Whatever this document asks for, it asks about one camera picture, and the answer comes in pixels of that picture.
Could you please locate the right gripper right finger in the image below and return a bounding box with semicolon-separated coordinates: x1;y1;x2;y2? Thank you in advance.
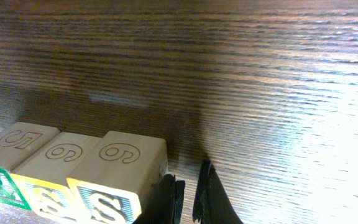
192;159;242;224

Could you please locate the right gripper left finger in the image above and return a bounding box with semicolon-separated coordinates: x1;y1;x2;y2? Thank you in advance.
133;174;185;224

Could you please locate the yellow S block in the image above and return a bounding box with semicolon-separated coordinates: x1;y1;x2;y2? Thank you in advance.
67;131;168;223
11;132;101;223

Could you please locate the green R block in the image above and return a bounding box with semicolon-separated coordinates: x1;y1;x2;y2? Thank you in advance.
0;122;60;210

